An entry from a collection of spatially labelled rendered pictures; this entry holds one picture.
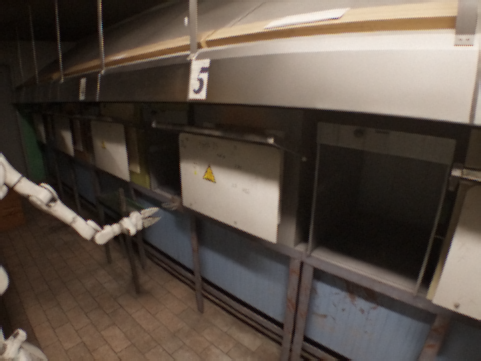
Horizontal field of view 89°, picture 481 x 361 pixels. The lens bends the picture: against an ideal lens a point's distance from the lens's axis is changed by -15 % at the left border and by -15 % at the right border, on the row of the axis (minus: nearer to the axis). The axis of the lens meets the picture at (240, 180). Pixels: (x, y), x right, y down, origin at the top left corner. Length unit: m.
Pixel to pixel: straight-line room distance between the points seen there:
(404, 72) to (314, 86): 0.22
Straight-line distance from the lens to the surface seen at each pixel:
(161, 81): 1.25
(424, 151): 0.99
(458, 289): 1.03
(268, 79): 0.85
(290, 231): 1.29
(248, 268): 1.67
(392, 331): 1.43
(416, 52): 0.72
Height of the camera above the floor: 1.55
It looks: 18 degrees down
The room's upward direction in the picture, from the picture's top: straight up
